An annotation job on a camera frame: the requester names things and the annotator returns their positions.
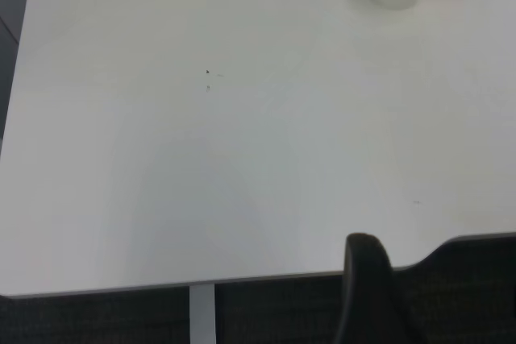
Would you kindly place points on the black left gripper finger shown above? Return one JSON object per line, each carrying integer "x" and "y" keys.
{"x": 371, "y": 291}

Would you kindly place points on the white table leg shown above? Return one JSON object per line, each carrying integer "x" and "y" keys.
{"x": 202, "y": 316}

